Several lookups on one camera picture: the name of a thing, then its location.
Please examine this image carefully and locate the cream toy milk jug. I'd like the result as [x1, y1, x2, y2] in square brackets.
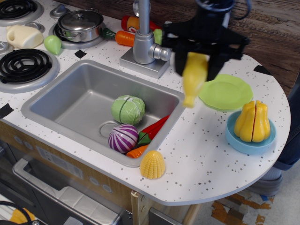
[6, 25, 44, 49]

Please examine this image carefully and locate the light blue toy bowl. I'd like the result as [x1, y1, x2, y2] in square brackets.
[225, 111, 277, 155]

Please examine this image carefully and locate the steel toy pot with lid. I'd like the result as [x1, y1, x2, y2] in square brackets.
[57, 9, 104, 43]

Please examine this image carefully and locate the silver toy faucet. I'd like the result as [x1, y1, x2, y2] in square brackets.
[120, 0, 172, 79]

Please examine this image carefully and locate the yellow toy corn piece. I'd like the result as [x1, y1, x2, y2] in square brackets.
[140, 150, 165, 179]

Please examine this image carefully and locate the person leg in jeans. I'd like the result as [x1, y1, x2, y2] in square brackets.
[274, 74, 300, 171]

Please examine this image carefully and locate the black rear stove burner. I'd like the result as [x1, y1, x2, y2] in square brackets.
[0, 0, 44, 27]

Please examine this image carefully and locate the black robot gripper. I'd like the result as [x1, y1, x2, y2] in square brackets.
[162, 0, 250, 81]

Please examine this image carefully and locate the black stove burner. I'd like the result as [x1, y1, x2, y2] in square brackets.
[0, 49, 60, 94]
[0, 0, 44, 27]

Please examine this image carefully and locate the red toy chili pepper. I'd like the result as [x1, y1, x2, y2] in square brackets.
[137, 115, 170, 146]

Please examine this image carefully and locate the grey toy oven door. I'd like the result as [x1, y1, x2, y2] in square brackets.
[0, 142, 132, 225]

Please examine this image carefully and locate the light green toy vegetable piece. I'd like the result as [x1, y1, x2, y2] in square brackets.
[153, 29, 162, 45]

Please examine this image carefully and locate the green toy cabbage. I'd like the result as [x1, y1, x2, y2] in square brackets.
[111, 95, 145, 125]

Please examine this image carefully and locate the light green toy plate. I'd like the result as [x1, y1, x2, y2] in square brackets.
[198, 74, 253, 110]

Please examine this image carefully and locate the grey toy sink basin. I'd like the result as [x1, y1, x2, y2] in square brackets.
[21, 60, 184, 167]

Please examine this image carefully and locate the yellow toy squash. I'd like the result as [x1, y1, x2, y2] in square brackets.
[234, 100, 271, 143]

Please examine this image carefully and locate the yellow toy banana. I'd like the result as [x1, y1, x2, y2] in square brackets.
[182, 52, 208, 108]

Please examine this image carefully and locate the yellow object at bottom left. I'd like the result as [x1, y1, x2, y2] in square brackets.
[9, 208, 36, 224]

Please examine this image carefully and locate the black front stove burner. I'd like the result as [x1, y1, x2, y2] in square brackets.
[0, 49, 60, 94]

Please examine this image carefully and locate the grey shoe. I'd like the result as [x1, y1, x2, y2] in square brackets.
[247, 175, 283, 197]

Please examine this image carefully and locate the light green toy pear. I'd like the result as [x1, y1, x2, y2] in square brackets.
[44, 35, 61, 55]

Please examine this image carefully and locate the orange toy carrot in sink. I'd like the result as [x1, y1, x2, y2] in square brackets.
[126, 145, 148, 158]

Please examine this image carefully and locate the orange toy carrot on counter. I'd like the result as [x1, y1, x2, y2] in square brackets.
[103, 28, 135, 47]

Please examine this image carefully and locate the purple toy onion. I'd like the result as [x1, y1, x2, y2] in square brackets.
[108, 124, 138, 154]

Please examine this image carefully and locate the grey stove knob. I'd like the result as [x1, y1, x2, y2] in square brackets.
[0, 41, 14, 58]

